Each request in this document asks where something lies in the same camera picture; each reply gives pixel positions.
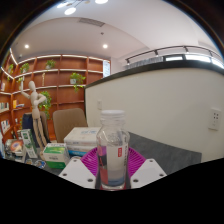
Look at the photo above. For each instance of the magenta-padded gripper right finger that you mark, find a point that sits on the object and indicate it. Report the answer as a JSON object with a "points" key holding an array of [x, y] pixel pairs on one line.
{"points": [[149, 173]]}

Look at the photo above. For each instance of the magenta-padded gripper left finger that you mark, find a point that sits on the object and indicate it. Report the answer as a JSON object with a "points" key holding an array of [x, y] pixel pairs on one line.
{"points": [[76, 173]]}

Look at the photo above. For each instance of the clear plastic water bottle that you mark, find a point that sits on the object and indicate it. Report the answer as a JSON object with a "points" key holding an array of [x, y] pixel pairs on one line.
{"points": [[112, 156]]}

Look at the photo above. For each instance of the small green white box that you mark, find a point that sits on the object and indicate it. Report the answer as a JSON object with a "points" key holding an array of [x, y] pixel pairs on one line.
{"points": [[55, 156]]}

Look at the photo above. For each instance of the tan chair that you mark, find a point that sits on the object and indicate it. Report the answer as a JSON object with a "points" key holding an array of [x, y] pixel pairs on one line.
{"points": [[68, 121]]}

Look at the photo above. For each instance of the tall green white carton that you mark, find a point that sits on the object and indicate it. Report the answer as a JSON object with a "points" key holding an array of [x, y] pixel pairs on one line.
{"points": [[29, 143]]}

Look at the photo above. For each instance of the dark blue chair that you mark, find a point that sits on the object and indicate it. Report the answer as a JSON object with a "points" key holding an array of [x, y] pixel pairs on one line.
{"points": [[45, 126]]}

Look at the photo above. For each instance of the dark box with orange print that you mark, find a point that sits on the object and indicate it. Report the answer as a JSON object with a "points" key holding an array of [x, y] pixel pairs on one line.
{"points": [[15, 146]]}

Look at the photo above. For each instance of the wooden artist mannequin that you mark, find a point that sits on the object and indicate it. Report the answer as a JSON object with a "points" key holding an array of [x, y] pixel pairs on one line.
{"points": [[35, 110]]}

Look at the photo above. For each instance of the wooden bookshelf unit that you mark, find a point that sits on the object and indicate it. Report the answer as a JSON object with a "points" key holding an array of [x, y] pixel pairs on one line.
{"points": [[63, 93]]}

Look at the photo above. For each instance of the white sign board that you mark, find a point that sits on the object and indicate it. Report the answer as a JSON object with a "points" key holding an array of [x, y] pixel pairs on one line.
{"points": [[106, 68]]}

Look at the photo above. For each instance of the grey curtain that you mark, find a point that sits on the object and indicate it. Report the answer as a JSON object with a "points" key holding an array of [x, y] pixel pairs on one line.
{"points": [[143, 62]]}

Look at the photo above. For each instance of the window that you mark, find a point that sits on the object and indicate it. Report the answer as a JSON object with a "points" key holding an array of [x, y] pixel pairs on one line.
{"points": [[196, 58]]}

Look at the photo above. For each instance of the recessed ceiling spotlight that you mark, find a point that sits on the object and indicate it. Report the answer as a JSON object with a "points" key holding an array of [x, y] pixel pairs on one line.
{"points": [[105, 46], [26, 46]]}

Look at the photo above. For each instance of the ceiling air vent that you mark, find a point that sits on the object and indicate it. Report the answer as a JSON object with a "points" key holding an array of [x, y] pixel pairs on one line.
{"points": [[91, 22]]}

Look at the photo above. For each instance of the branched ceiling lamp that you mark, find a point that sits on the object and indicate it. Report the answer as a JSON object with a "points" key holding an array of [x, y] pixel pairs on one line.
{"points": [[70, 11]]}

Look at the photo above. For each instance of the white wall switch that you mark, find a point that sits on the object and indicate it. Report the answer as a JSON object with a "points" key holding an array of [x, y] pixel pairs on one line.
{"points": [[99, 104]]}

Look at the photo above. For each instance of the white wall socket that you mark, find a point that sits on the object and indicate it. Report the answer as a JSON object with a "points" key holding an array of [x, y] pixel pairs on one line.
{"points": [[215, 119]]}

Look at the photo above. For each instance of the black curtain rail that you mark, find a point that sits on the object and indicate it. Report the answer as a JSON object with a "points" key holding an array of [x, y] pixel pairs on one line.
{"points": [[173, 48]]}

